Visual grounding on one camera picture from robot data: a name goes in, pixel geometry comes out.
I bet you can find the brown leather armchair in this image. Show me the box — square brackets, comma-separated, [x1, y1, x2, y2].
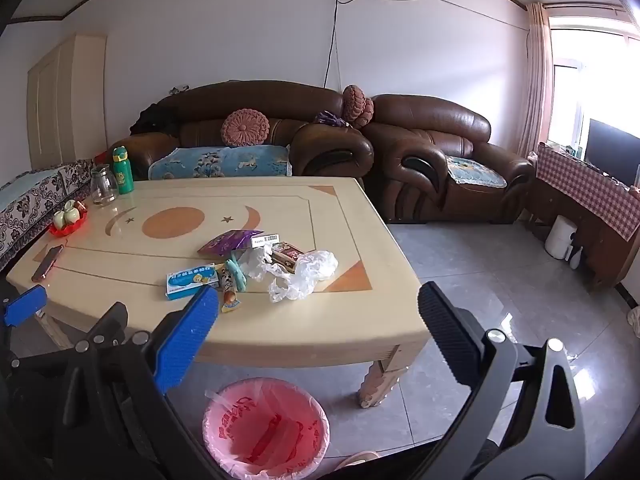
[362, 93, 535, 225]

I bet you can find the blue printed sofa cover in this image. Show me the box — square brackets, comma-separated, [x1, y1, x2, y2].
[148, 144, 294, 181]

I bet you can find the black clothing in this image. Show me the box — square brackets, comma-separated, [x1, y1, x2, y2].
[128, 101, 184, 136]

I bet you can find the beige coffee table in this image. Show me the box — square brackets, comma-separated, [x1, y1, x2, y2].
[5, 176, 432, 409]

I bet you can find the floral patterned blanket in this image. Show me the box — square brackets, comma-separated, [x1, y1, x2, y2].
[0, 159, 97, 272]

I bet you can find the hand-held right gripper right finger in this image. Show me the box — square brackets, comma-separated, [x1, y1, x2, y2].
[417, 282, 586, 480]

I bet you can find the wooden television cabinet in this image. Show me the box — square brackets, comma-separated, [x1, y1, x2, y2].
[524, 170, 640, 292]

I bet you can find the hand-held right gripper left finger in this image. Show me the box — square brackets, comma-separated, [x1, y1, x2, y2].
[50, 285, 221, 480]

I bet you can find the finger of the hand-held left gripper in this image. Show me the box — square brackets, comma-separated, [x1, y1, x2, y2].
[90, 302, 130, 348]
[0, 285, 48, 331]

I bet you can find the blue medicine box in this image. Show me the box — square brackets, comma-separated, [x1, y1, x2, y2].
[166, 263, 221, 301]

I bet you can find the black television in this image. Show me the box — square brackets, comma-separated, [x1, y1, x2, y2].
[584, 118, 640, 187]

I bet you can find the yellow snack wrapper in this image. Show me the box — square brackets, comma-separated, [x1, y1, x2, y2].
[217, 265, 242, 314]

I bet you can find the purple snack packet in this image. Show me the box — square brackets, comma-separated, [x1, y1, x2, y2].
[197, 229, 264, 256]

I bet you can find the red checked cloth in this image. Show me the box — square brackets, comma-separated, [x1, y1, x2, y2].
[535, 142, 640, 242]

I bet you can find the beige wardrobe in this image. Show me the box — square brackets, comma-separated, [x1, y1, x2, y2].
[26, 33, 109, 171]

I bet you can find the brown leather sofa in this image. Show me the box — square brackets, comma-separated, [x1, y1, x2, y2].
[107, 80, 375, 182]

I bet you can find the pink lined trash bin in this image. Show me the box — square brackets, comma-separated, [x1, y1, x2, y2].
[202, 377, 331, 480]

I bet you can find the white cylindrical appliance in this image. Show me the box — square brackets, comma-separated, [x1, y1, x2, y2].
[544, 215, 576, 261]

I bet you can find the window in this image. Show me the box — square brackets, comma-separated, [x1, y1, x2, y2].
[549, 17, 640, 161]

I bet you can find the green water bottle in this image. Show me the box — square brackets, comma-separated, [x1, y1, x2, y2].
[111, 145, 135, 195]

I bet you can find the pink curtain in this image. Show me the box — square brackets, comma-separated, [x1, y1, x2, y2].
[517, 2, 554, 159]

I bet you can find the red patterned small box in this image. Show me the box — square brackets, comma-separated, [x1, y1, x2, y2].
[271, 242, 306, 267]

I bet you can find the pink smartphone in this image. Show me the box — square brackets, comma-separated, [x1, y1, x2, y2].
[31, 244, 65, 283]

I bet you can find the green plastic wrapper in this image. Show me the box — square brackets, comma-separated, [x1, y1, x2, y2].
[225, 254, 250, 292]

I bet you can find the red plastic plate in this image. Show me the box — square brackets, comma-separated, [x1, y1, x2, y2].
[48, 204, 89, 238]

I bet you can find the crumpled white tissue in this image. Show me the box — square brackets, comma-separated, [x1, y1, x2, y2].
[240, 248, 340, 304]

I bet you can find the blue lace armchair cover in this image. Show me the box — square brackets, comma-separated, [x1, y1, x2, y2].
[446, 155, 507, 187]

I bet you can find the black wall cable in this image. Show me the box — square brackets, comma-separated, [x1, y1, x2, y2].
[321, 0, 362, 92]

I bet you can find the round pink knitted cushion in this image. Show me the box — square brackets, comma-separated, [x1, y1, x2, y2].
[221, 108, 271, 149]
[342, 84, 375, 129]

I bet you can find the purple tasselled cloth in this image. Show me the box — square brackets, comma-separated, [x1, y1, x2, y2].
[314, 111, 352, 129]

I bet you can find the clear glass jar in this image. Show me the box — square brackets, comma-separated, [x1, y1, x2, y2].
[90, 165, 120, 207]

